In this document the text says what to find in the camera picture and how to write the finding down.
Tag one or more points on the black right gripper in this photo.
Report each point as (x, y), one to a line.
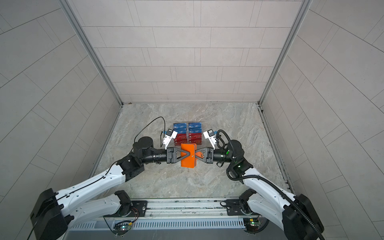
(209, 156)

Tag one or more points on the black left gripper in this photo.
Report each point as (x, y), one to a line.
(170, 158)

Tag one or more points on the orange card holder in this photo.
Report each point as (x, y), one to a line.
(190, 161)

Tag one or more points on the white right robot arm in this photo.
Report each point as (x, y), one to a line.
(295, 215)

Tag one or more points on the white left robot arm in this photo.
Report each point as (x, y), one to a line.
(55, 212)

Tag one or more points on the left card stack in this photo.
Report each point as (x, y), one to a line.
(181, 129)

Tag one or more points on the card stack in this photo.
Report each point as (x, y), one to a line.
(195, 133)
(181, 129)

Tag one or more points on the right card stack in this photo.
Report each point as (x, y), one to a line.
(195, 133)

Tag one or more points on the right green circuit board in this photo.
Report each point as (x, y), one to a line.
(252, 226)

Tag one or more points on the green circuit board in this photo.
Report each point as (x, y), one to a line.
(122, 228)
(252, 226)

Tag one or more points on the left green circuit board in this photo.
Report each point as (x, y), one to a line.
(122, 228)

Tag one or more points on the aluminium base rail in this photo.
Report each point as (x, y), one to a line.
(172, 208)

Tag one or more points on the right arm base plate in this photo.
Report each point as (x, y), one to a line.
(235, 207)

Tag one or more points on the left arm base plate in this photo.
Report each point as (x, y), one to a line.
(134, 210)

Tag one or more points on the aluminium corner post right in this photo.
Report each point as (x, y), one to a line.
(289, 41)

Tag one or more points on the aluminium corner post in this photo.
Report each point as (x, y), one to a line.
(69, 13)
(289, 41)

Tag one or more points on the aluminium corner post left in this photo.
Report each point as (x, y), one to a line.
(69, 13)

